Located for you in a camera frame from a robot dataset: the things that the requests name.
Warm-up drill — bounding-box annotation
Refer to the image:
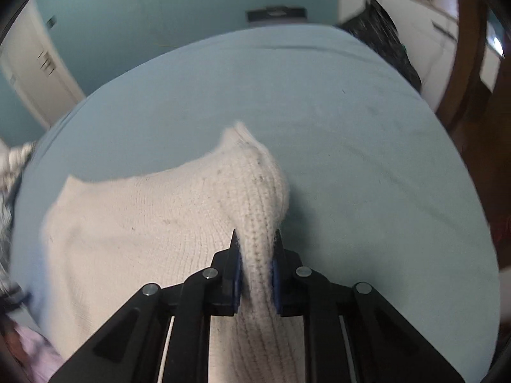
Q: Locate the cream and blue knit sweater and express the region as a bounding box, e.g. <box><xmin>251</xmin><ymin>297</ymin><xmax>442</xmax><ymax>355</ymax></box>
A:
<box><xmin>40</xmin><ymin>122</ymin><xmax>306</xmax><ymax>383</ymax></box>

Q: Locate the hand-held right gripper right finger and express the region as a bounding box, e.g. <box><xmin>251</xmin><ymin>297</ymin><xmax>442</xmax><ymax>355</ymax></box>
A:
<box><xmin>271</xmin><ymin>229</ymin><xmax>466</xmax><ymax>383</ymax></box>

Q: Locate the black plastic bag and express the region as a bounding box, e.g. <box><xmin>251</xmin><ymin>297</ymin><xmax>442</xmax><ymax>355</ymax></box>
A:
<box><xmin>339</xmin><ymin>0</ymin><xmax>423</xmax><ymax>92</ymax></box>

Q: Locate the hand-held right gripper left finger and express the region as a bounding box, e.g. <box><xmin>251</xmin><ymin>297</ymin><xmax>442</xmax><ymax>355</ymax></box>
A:
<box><xmin>50</xmin><ymin>229</ymin><xmax>244</xmax><ymax>383</ymax></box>

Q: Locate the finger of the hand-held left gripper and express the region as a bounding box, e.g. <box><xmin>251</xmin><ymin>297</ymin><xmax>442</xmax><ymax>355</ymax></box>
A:
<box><xmin>0</xmin><ymin>283</ymin><xmax>32</xmax><ymax>315</ymax></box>

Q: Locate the grey crumpled cloth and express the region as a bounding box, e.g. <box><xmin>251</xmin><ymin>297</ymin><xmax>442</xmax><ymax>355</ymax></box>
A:
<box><xmin>0</xmin><ymin>139</ymin><xmax>38</xmax><ymax>280</ymax></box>

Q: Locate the white cabinet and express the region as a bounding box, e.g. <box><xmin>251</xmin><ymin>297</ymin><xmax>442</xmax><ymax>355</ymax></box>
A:
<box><xmin>337</xmin><ymin>0</ymin><xmax>501</xmax><ymax>101</ymax></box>

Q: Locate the brown wooden chair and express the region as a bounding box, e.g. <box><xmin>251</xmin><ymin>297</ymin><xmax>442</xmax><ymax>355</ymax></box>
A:
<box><xmin>435</xmin><ymin>0</ymin><xmax>511</xmax><ymax>224</ymax></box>

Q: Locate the white door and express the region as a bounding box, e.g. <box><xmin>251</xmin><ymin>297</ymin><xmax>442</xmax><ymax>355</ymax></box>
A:
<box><xmin>0</xmin><ymin>0</ymin><xmax>86</xmax><ymax>130</ymax></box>

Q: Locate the pink checked blanket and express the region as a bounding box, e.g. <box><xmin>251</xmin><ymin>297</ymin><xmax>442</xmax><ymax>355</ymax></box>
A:
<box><xmin>12</xmin><ymin>323</ymin><xmax>65</xmax><ymax>383</ymax></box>

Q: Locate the bed with blue sheet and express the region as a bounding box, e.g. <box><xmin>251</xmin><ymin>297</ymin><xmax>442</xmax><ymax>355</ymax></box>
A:
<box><xmin>8</xmin><ymin>24</ymin><xmax>501</xmax><ymax>383</ymax></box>

